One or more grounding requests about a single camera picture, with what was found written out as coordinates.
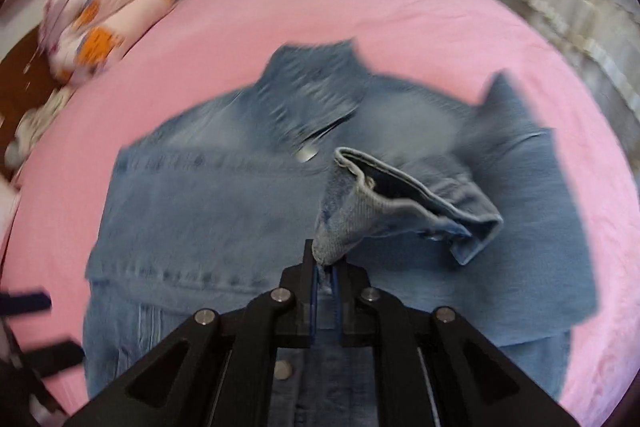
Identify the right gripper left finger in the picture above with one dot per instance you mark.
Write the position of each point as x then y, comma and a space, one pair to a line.
214, 369

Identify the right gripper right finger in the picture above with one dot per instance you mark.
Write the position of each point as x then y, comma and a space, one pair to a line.
435, 368

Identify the folded cartoon bear quilt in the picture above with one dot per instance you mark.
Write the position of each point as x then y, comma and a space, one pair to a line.
82, 38

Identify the dark wooden headboard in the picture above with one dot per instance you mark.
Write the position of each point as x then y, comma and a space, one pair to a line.
26, 83

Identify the crumpled grey white cloth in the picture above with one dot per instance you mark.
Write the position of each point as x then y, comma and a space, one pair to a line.
32, 126

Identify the blue denim jacket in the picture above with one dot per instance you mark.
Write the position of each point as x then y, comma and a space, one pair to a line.
442, 203

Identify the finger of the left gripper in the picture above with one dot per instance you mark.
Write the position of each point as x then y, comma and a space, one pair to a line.
49, 360
13, 304

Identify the cream lace covered furniture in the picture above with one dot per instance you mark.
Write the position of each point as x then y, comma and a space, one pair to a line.
600, 41

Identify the pink bed blanket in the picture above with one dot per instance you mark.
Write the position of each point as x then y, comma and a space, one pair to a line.
203, 48

